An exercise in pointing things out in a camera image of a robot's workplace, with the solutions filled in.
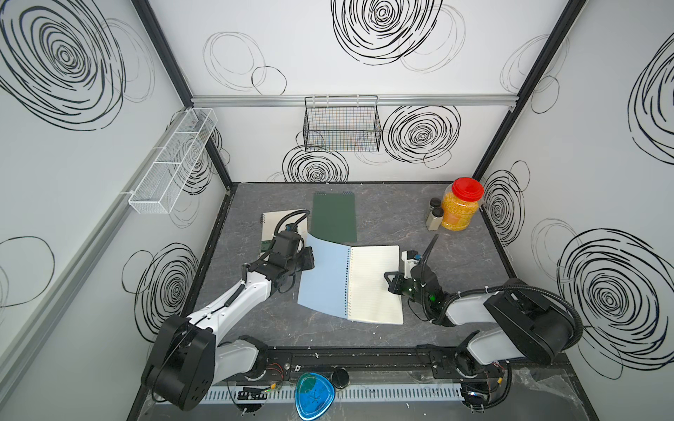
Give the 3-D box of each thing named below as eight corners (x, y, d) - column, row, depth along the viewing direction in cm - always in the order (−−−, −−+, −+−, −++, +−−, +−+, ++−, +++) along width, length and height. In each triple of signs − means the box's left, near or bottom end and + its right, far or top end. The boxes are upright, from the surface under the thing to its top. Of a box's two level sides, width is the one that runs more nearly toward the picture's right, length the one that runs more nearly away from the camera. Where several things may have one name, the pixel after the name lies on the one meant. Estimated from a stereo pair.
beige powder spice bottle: (426, 231, 106) (433, 217, 99) (424, 221, 109) (430, 207, 102) (438, 232, 106) (445, 217, 99) (435, 221, 109) (442, 207, 102)
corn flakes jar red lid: (439, 231, 106) (454, 201, 91) (432, 209, 114) (445, 177, 99) (468, 231, 106) (489, 201, 91) (459, 209, 114) (477, 177, 99)
